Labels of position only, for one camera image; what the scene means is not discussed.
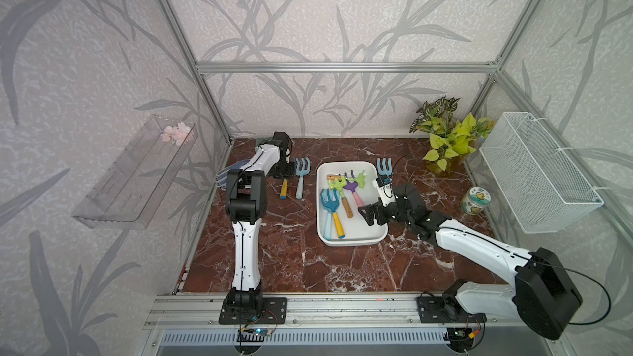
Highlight light blue fork white handle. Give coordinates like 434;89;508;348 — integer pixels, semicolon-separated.
294;158;311;199

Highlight dark blue fork yellow handle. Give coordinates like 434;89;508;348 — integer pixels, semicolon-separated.
280;177;288;199

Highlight light blue rake white handle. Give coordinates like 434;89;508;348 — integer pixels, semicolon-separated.
376;158;393;181

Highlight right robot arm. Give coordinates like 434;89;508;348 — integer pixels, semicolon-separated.
358;183;583;340

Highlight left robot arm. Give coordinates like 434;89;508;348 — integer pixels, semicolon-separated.
224;131;294;315

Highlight mint green hand brush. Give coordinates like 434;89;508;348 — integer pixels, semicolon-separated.
256;138;275;153

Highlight blue dotted work glove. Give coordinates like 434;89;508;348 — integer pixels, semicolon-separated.
215;159;250;191

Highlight small green labelled jar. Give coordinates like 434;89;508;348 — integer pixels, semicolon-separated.
460;186;491;215

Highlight potted green plant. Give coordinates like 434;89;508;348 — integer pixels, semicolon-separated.
410;97;496;177

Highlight pink artificial flowers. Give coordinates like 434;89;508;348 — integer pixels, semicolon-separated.
160;122;192;146

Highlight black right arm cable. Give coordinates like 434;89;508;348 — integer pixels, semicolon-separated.
439;226;613;327

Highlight green rake wooden handle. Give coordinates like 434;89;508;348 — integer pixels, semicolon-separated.
326;171;365;188

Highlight green fork wooden handle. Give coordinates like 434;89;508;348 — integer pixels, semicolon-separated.
328;175;354;219

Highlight purple rake pink handle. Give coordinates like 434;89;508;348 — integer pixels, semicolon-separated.
344;178;365;208

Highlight dark blue rake yellow handle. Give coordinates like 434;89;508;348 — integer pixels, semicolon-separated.
320;189;346;241

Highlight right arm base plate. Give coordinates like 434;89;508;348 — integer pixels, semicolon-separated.
416;293;487;326

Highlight white wire mesh basket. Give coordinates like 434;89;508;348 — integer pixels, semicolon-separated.
480;112;603;234

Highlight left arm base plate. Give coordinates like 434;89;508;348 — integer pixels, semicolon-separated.
219;296;288;325

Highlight clear acrylic wall shelf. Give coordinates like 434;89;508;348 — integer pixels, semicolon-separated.
71;115;198;230

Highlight aluminium front rail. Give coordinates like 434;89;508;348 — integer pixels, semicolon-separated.
142;292;560;331

